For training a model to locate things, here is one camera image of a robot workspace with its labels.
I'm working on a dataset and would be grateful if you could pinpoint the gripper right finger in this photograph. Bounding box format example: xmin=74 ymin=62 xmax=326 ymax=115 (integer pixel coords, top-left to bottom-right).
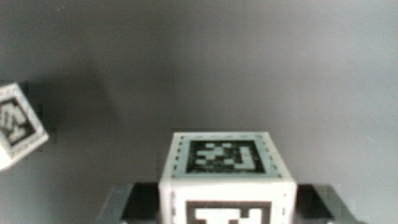
xmin=292 ymin=184 xmax=367 ymax=224

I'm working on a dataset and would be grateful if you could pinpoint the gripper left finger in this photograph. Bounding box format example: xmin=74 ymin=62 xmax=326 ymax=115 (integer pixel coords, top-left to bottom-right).
xmin=93 ymin=182 xmax=159 ymax=224

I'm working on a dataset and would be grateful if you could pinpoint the white tagged cube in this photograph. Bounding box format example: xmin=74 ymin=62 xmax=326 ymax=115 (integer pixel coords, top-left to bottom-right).
xmin=157 ymin=132 xmax=296 ymax=224
xmin=0 ymin=83 xmax=47 ymax=172

